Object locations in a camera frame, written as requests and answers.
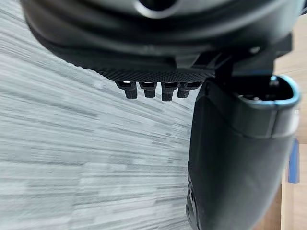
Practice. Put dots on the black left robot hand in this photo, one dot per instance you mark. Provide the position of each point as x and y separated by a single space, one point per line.
148 40

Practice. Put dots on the blue folder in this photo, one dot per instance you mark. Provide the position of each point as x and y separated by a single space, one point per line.
294 163

